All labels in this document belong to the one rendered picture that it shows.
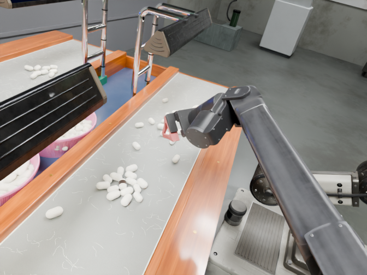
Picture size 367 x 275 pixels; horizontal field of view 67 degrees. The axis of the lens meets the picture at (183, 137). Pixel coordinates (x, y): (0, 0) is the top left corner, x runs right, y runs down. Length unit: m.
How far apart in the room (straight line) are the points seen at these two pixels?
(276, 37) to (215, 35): 1.27
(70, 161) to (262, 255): 0.74
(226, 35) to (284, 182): 4.86
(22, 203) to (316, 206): 0.62
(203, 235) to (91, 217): 0.28
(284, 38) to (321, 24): 1.62
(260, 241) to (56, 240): 0.74
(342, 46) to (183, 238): 6.93
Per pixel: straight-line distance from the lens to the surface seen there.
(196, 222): 0.73
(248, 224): 1.18
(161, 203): 0.78
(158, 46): 0.86
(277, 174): 0.39
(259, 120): 0.49
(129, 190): 0.77
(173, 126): 0.66
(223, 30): 5.19
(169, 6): 1.24
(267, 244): 1.16
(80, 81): 0.51
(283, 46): 5.88
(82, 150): 0.88
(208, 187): 0.82
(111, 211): 0.75
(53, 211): 0.73
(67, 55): 1.63
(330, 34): 7.34
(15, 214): 0.73
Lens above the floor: 1.31
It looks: 34 degrees down
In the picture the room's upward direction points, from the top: 14 degrees clockwise
